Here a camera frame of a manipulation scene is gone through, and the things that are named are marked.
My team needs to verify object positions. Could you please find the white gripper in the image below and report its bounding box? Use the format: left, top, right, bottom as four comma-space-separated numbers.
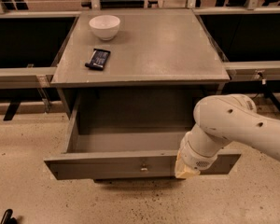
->
175, 132, 218, 179

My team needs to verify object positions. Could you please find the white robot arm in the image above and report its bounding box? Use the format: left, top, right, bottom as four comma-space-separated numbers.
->
175, 94, 280, 179

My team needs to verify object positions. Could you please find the black object bottom left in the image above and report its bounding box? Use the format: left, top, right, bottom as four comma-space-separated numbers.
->
0, 209, 19, 224

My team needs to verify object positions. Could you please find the grey right rail beam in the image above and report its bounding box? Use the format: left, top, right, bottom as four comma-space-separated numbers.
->
224, 61, 280, 82

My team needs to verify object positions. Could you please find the grey drawer cabinet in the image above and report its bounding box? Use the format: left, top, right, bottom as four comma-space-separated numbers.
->
50, 8, 231, 184

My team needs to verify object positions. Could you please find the white ceramic bowl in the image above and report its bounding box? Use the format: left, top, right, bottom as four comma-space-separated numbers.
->
89, 15, 120, 40

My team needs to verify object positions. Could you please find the grey rail beam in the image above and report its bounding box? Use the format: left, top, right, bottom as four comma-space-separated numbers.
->
0, 67, 56, 90
224, 61, 280, 82

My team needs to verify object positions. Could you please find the grey top drawer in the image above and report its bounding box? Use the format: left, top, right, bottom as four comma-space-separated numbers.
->
43, 91, 243, 181

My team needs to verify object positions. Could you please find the grey left rail beam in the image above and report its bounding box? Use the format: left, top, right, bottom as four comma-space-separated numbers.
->
0, 67, 56, 90

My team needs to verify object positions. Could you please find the dark blue snack bar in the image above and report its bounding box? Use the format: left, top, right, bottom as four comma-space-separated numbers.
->
85, 49, 110, 71

